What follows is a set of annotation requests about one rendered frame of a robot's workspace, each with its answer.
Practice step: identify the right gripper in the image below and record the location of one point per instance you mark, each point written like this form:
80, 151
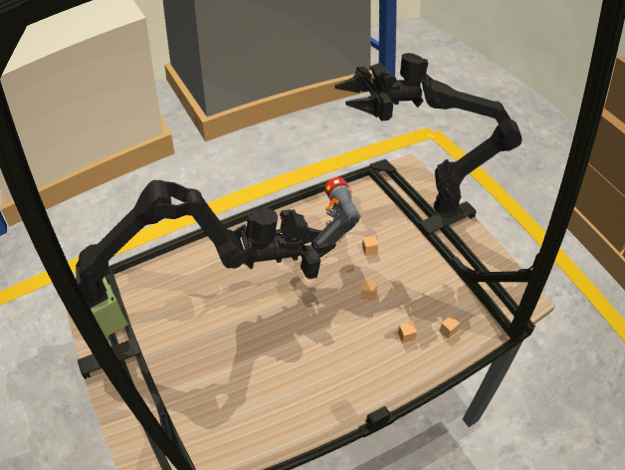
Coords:
373, 104

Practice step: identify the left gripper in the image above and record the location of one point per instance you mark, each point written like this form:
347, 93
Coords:
310, 254

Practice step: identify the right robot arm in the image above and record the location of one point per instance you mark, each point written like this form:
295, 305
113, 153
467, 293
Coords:
449, 175

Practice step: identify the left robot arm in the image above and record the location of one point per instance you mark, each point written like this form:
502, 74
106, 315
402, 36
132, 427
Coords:
154, 204

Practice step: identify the black hose nozzle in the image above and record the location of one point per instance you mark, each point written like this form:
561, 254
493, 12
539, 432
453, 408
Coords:
343, 212

